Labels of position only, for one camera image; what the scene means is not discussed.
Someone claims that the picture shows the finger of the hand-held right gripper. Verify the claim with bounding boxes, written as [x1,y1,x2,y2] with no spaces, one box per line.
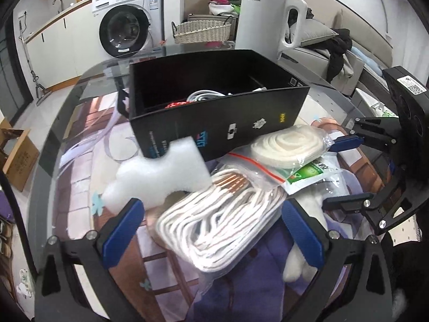
[322,169,423,236]
[330,117,400,154]

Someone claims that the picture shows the grey pillow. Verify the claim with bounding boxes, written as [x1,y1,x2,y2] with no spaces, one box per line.
[300,18,339,47]

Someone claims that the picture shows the white counter cabinet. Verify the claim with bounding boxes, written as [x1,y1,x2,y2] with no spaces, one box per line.
[13,0,104,94]

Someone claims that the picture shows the brown cardboard box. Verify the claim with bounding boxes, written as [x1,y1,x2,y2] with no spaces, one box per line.
[0,117,41,192]

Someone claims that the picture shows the flat mop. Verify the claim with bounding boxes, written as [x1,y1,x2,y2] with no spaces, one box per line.
[18,20,51,106]

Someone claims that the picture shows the white foam piece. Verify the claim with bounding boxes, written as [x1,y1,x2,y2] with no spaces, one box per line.
[102,136,213,215]

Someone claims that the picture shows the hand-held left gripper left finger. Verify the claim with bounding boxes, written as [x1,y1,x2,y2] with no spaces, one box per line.
[35,198,146,322]

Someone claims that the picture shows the black jacket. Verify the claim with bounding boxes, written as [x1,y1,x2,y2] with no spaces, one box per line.
[327,28,352,83]

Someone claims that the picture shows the white fluffy cloth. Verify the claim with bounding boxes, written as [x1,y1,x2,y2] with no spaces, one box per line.
[283,188,332,282]

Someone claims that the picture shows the bag of beige cord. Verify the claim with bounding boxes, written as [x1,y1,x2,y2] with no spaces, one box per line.
[228,124,336,185]

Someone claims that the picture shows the grey sofa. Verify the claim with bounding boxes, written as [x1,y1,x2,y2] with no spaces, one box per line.
[282,20,393,98]

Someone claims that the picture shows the white coiled cable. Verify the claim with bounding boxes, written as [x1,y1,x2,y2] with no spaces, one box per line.
[186,90,232,103]

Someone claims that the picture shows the bag of white cables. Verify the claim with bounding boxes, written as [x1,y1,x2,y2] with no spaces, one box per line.
[156,161,289,272]

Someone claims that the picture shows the black cardboard storage box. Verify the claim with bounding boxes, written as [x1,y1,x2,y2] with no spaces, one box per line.
[129,50,310,162]

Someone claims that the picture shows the light blue blanket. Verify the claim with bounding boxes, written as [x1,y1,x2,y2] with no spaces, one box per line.
[352,47,383,74]

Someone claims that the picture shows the dark glass door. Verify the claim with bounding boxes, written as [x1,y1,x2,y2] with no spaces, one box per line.
[0,27,34,118]

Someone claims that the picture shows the white electric kettle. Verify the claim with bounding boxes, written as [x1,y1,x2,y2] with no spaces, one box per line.
[235,0,308,59]

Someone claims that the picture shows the green and white packet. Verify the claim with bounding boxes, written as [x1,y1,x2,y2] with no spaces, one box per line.
[283,156,342,195]

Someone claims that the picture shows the wicker basket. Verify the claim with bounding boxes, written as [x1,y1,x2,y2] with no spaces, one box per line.
[172,20,233,44]

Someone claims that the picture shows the white washing machine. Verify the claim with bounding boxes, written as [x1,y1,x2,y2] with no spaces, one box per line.
[92,0,165,59]

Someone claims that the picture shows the printed table mat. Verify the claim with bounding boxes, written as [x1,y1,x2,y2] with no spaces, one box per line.
[57,90,416,322]

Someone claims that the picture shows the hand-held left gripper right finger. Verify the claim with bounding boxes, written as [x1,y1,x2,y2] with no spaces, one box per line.
[282,199,394,322]

